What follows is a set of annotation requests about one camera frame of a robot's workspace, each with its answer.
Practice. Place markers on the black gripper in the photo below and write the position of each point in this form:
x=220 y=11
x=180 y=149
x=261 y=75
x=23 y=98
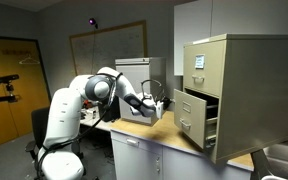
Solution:
x=166 y=102

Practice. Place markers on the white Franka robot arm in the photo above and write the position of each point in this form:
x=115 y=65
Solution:
x=62 y=116

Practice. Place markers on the open drawer label holder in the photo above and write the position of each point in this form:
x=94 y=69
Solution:
x=186 y=107

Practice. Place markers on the open beige file drawer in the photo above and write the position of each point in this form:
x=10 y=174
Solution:
x=190 y=116

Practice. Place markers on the grey file cabinet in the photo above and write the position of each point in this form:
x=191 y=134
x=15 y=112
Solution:
x=134 y=71

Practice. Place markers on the grey base cabinet drawer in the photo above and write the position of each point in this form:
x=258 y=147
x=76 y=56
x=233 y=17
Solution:
x=147 y=145

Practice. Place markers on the closed beige file drawer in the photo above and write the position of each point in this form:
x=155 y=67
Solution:
x=210 y=70

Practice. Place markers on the grey base cabinet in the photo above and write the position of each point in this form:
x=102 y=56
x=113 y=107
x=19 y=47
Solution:
x=137 y=163

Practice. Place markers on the beige file cabinet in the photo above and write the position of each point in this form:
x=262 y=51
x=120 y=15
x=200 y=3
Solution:
x=257 y=96

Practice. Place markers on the white label card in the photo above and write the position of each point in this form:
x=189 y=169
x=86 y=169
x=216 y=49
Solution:
x=199 y=61

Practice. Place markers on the black box on desk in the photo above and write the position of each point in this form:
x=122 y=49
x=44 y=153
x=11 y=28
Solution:
x=112 y=111

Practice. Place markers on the wood framed whiteboard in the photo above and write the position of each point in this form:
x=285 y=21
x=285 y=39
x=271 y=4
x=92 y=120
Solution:
x=117 y=43

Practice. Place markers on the black slanted stand leg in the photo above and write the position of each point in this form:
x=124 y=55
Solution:
x=259 y=163

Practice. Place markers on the black office chair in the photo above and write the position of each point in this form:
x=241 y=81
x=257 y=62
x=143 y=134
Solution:
x=39 y=123

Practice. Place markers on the steel sink basin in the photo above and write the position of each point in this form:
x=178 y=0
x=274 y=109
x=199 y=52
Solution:
x=284 y=156

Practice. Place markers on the white clothes hanger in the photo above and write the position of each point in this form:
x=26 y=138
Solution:
x=29 y=61

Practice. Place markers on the yellow wooden door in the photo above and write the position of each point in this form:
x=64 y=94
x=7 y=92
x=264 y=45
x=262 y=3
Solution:
x=14 y=113

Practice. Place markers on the white wall cabinet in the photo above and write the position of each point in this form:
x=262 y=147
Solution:
x=194 y=26

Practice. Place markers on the camera with purple light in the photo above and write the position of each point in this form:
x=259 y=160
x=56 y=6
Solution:
x=92 y=22

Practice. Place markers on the black stereo camera bar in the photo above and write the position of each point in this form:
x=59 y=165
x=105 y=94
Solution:
x=3 y=79

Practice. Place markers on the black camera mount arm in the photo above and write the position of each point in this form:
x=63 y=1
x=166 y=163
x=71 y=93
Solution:
x=0 y=98

